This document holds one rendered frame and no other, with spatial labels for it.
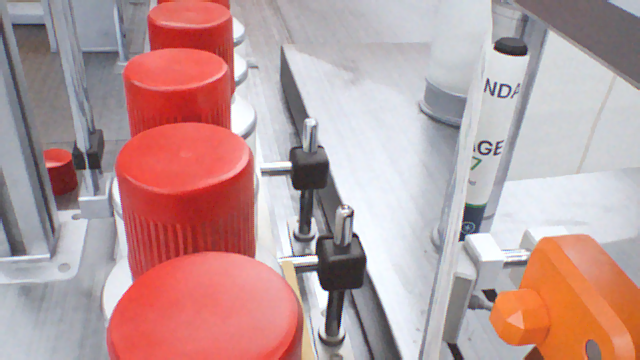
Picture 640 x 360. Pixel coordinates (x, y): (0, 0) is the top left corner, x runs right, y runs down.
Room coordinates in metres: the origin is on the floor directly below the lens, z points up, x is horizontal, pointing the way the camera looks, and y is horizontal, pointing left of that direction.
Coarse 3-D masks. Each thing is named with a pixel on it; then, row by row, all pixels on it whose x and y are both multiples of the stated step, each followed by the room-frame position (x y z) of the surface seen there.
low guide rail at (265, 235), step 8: (256, 160) 0.38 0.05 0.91; (256, 168) 0.37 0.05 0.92; (264, 200) 0.33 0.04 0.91; (264, 208) 0.32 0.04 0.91; (264, 216) 0.31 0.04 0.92; (264, 224) 0.30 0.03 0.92; (264, 232) 0.29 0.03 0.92; (272, 232) 0.30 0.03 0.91; (264, 240) 0.28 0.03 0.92; (272, 240) 0.29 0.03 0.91; (272, 248) 0.28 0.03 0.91
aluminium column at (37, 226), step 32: (0, 0) 0.37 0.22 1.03; (0, 32) 0.36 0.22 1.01; (0, 64) 0.34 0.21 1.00; (0, 96) 0.34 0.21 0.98; (0, 128) 0.33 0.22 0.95; (32, 128) 0.37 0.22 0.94; (0, 160) 0.33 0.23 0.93; (32, 160) 0.35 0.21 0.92; (0, 192) 0.34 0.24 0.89; (32, 192) 0.34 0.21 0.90; (0, 224) 0.33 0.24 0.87; (32, 224) 0.33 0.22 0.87; (0, 256) 0.33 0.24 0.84; (32, 256) 0.33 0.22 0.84
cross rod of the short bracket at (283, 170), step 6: (264, 162) 0.39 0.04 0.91; (270, 162) 0.39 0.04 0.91; (276, 162) 0.39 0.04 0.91; (282, 162) 0.39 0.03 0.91; (288, 162) 0.39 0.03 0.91; (264, 168) 0.38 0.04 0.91; (270, 168) 0.38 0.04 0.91; (276, 168) 0.38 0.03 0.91; (282, 168) 0.38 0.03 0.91; (288, 168) 0.38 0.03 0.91; (264, 174) 0.38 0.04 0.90; (270, 174) 0.38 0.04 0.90; (276, 174) 0.38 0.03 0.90; (282, 174) 0.38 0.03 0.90; (288, 174) 0.38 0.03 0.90
